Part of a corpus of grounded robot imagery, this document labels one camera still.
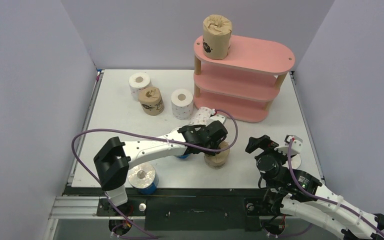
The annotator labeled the white floral roll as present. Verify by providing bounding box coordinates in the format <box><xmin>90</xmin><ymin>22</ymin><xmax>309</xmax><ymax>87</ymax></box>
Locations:
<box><xmin>128</xmin><ymin>72</ymin><xmax>152</xmax><ymax>102</ymax></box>
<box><xmin>171</xmin><ymin>88</ymin><xmax>194</xmax><ymax>120</ymax></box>
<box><xmin>189</xmin><ymin>106</ymin><xmax>216</xmax><ymax>126</ymax></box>

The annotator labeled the brown paper roll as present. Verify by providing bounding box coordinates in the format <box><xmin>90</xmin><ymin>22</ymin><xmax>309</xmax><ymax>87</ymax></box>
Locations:
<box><xmin>204</xmin><ymin>149</ymin><xmax>230</xmax><ymax>169</ymax></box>

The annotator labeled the blue roll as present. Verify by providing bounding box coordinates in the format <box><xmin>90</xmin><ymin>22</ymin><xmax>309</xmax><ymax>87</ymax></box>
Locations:
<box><xmin>291</xmin><ymin>154</ymin><xmax>302</xmax><ymax>170</ymax></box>
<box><xmin>176</xmin><ymin>154</ymin><xmax>190</xmax><ymax>159</ymax></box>
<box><xmin>127</xmin><ymin>163</ymin><xmax>159</xmax><ymax>195</ymax></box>

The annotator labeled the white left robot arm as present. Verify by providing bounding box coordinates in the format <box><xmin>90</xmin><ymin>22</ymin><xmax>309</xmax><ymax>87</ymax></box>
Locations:
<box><xmin>93</xmin><ymin>120</ymin><xmax>228</xmax><ymax>215</ymax></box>

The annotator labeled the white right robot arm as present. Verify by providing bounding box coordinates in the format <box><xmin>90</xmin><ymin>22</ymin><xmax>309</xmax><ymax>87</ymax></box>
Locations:
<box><xmin>245</xmin><ymin>135</ymin><xmax>384</xmax><ymax>240</ymax></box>

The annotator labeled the pink three-tier wooden shelf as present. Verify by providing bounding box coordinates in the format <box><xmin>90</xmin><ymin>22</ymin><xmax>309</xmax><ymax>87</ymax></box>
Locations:
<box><xmin>193</xmin><ymin>35</ymin><xmax>296</xmax><ymax>123</ymax></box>

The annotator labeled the brown wrapped roll on shelf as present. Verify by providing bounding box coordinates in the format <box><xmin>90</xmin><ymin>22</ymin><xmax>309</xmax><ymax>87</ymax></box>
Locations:
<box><xmin>202</xmin><ymin>14</ymin><xmax>233</xmax><ymax>60</ymax></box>

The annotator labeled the brown wrapped roll on table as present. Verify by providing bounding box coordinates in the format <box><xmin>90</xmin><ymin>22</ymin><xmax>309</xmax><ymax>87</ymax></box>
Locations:
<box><xmin>138</xmin><ymin>86</ymin><xmax>165</xmax><ymax>116</ymax></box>

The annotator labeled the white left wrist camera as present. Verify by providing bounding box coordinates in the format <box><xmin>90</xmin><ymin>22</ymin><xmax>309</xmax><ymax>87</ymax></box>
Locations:
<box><xmin>206</xmin><ymin>114</ymin><xmax>227</xmax><ymax>126</ymax></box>

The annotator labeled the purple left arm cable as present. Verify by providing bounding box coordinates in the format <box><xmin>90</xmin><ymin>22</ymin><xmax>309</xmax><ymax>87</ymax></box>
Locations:
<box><xmin>71</xmin><ymin>109</ymin><xmax>239</xmax><ymax>240</ymax></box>

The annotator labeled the aluminium frame rail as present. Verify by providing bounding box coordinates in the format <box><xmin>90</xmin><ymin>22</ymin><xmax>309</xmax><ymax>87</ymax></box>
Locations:
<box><xmin>42</xmin><ymin>196</ymin><xmax>109</xmax><ymax>240</ymax></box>

